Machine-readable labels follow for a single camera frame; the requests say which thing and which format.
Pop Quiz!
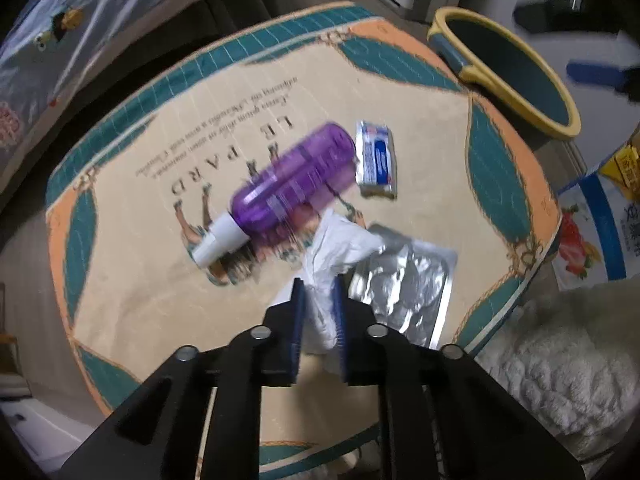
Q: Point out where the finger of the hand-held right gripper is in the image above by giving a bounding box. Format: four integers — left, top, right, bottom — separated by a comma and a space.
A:
514, 0, 586, 32
566, 59, 640, 96

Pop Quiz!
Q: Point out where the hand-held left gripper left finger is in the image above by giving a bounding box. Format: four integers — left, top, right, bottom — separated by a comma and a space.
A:
57, 276, 307, 480

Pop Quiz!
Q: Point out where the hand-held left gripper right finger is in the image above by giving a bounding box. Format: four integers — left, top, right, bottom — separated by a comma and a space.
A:
332, 275, 586, 480

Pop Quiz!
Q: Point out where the teal bin with yellow rim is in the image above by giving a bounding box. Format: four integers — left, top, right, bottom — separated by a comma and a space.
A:
426, 6, 582, 141

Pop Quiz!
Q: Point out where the white tissue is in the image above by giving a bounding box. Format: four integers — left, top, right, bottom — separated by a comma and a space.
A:
300, 212, 386, 356

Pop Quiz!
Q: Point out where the silver foil packet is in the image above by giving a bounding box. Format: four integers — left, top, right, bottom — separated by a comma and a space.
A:
347, 224, 458, 350

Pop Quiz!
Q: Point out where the purple spray bottle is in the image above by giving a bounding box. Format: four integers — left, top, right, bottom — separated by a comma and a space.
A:
192, 121, 357, 268

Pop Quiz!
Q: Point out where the blue strawberry-print carton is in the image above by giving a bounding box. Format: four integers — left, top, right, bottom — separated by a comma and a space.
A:
552, 130, 640, 291

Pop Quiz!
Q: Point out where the small white and blue packet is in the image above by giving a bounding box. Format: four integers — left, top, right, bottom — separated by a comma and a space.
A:
354, 120, 399, 200

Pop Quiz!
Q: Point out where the white fluffy blanket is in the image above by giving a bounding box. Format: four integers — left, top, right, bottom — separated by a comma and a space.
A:
475, 280, 640, 466

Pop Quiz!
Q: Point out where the white plastic box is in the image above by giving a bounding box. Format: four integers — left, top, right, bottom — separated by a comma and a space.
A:
0, 400, 96, 480

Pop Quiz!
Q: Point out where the blue cartoon-print pillow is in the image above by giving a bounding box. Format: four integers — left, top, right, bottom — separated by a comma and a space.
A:
0, 0, 273, 176

